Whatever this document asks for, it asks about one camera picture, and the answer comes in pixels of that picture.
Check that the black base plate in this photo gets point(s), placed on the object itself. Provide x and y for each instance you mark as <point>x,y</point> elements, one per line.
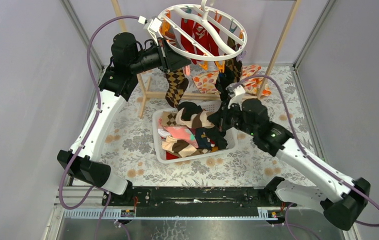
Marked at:
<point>150,196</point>

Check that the beige green argyle sock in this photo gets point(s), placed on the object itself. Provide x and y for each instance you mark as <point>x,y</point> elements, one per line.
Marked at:
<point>168,119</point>

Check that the dark green sock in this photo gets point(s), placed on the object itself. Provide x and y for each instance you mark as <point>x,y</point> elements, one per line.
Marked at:
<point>188,109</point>

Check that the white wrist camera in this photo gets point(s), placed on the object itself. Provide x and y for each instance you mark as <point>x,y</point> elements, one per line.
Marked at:
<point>237,95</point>
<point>152,26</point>

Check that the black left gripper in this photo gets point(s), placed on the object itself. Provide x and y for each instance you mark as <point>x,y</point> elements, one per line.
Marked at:
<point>168,56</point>

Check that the red sock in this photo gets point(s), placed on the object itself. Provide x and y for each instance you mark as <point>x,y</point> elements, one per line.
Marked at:
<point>200,35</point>

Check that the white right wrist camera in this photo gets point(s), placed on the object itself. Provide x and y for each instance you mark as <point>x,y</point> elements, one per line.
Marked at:
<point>237,95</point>

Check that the white round sock hanger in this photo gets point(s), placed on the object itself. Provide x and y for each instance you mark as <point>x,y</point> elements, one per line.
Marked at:
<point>220,26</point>

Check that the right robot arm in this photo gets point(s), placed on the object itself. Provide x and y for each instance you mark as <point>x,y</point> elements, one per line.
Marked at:
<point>337,196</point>

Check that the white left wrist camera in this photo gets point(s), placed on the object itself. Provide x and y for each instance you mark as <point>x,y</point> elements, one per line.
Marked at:
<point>152,26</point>

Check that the brown yellow argyle sock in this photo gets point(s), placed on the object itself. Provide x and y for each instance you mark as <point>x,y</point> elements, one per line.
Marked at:
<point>177,85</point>

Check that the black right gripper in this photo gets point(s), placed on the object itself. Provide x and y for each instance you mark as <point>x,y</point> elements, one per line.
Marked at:
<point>219,118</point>

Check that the pink clothespin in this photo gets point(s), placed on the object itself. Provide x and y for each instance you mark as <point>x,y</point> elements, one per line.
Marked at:
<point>187,70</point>

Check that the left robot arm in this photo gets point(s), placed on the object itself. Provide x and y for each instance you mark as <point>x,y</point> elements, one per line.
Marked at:
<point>128,59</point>

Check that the wooden drying rack frame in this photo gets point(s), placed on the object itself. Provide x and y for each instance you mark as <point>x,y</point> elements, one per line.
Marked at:
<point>256,88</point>

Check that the brown argyle hanging sock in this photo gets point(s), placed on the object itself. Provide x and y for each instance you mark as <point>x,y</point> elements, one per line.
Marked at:
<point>232,64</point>

